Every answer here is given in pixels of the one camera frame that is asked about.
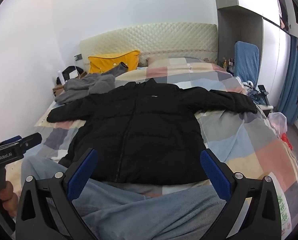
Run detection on dark grey garment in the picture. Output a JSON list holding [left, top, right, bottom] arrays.
[[102, 62, 129, 77]]

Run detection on row of small bottles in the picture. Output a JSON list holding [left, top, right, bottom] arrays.
[[219, 57, 236, 70]]

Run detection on grey fleece garment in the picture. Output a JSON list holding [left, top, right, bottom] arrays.
[[54, 73, 116, 104]]

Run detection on yellow pillow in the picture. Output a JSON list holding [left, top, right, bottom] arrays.
[[88, 50, 141, 75]]

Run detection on red bag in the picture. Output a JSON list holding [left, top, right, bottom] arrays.
[[279, 132, 293, 151]]

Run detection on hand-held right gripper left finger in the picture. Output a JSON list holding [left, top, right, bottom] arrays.
[[15, 148, 99, 240]]

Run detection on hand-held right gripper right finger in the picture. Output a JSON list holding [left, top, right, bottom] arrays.
[[200, 148, 282, 240]]

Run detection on black bag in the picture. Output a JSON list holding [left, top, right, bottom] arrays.
[[62, 66, 84, 81]]

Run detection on black device with cables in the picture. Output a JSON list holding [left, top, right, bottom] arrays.
[[249, 84, 271, 106]]

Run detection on blue curtain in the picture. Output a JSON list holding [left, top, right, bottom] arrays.
[[277, 35, 298, 127]]

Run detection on white side table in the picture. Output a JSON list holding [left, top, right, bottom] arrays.
[[247, 80, 274, 118]]

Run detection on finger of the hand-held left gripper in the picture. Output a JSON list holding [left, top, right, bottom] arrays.
[[20, 133, 43, 153], [0, 135, 23, 147]]

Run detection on checked pastel quilt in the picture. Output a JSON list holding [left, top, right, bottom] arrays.
[[20, 56, 298, 240]]

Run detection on grey and white wardrobe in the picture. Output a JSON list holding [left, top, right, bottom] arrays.
[[212, 0, 298, 110]]

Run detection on person's legs in blue jeans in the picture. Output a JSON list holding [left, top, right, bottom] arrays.
[[20, 156, 238, 240]]

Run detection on black puffer jacket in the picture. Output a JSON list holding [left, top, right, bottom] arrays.
[[47, 78, 258, 186]]

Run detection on wooden nightstand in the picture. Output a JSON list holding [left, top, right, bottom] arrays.
[[52, 83, 67, 98]]

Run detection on white plastic bag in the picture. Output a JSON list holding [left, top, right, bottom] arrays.
[[268, 112, 288, 133]]

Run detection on person's left hand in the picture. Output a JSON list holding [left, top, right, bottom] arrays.
[[0, 180, 19, 218]]

